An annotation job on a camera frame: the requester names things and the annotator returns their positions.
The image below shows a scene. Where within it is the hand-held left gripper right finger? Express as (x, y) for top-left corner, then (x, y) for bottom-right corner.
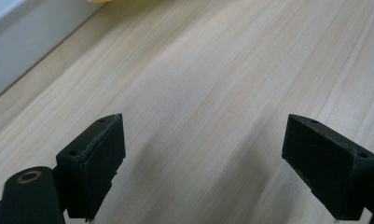
(281, 113), (374, 221)

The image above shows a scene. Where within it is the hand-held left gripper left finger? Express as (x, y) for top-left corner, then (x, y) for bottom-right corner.
(55, 113), (127, 222)

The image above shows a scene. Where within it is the white plastic tray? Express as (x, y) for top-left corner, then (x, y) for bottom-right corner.
(0, 0), (109, 105)

